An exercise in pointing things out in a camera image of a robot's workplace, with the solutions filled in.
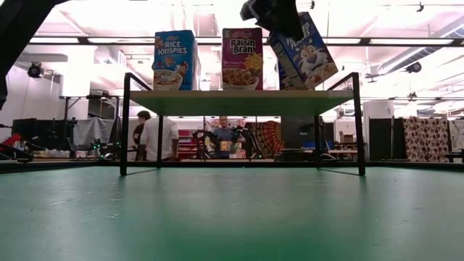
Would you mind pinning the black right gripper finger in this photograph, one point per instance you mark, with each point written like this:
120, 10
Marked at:
291, 27

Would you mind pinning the blue Frosted Flakes cereal box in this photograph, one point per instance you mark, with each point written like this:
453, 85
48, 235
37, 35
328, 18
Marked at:
315, 61

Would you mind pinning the magenta Raisin Bran cereal box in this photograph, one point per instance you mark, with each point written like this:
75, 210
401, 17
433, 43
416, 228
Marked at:
242, 58

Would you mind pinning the blue Rice Krispies cereal box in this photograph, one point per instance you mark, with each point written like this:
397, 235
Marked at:
174, 54

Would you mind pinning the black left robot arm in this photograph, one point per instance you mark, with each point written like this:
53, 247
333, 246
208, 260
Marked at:
14, 29

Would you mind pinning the red storage shelf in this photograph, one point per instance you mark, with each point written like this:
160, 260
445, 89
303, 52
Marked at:
186, 145

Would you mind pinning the small black ceiling fixture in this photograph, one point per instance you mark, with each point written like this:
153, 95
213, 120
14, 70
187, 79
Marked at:
312, 4
419, 6

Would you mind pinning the wooden tray board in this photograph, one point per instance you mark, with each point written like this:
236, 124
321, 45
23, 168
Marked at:
239, 103

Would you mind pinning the dark grey cabinet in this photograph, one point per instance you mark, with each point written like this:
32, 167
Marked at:
293, 130

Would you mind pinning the orange patterned hanging cloth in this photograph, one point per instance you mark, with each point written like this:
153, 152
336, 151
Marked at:
270, 137

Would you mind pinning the white cabinet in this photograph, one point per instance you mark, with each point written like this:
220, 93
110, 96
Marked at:
378, 108

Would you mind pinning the cardboard box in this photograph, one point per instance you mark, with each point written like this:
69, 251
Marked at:
346, 137

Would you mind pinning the person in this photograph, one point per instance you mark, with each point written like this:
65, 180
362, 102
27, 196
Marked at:
159, 137
139, 134
226, 136

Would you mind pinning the black ceiling dome fixture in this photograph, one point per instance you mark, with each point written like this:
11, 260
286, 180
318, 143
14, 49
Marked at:
35, 70
413, 67

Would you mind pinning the green table mat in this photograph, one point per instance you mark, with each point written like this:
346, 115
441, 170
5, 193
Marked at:
232, 224

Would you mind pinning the grey cloth cover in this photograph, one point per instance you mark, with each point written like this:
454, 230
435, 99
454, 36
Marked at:
92, 130

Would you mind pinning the black partition panel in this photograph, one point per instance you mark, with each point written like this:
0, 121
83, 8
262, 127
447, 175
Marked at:
40, 132

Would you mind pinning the black overhead frame beam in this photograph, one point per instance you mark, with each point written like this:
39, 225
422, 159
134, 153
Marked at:
364, 41

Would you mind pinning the silver ceiling duct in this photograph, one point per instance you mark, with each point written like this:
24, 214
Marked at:
427, 47

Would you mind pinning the black table rig frame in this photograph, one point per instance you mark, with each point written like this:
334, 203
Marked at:
398, 165

